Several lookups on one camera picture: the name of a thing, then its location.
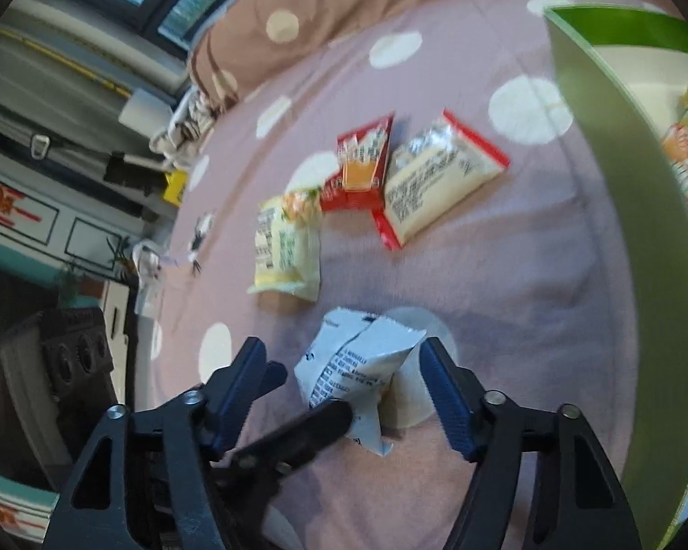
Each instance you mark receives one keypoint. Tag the green cardboard box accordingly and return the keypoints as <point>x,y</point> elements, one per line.
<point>625,229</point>

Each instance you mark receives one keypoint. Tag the white paper roll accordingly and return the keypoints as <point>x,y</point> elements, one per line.
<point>140,112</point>

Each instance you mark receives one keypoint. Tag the red snack packet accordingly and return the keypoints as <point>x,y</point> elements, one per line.
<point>358,175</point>

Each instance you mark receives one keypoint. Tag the black device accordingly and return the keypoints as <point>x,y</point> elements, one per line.
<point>129,175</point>

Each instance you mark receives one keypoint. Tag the cream packet with red ends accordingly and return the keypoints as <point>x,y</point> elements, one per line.
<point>436,183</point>

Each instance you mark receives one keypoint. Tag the white grey snack packet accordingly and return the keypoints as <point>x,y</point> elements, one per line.
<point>350,366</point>

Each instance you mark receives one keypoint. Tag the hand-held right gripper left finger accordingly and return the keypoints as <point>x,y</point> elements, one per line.
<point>235,398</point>

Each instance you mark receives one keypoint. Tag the small yellow box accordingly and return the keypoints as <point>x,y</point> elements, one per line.
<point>175,188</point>

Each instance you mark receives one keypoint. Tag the striped white cloth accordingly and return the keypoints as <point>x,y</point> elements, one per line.
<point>186,123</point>

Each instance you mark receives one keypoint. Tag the brown polka dot pillow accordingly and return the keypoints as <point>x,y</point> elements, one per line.
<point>321,6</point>

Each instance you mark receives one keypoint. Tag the pale green yellow snack packet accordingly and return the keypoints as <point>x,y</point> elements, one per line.
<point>284,246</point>

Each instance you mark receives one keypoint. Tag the white plastic bag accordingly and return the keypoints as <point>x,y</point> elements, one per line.
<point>149,275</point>

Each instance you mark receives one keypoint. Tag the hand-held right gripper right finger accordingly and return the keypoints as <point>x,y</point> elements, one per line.
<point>444,398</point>

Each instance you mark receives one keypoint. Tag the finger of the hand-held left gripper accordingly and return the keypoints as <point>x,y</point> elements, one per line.
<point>304,435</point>

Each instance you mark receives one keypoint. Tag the black speaker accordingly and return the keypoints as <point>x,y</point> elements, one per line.
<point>74,355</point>

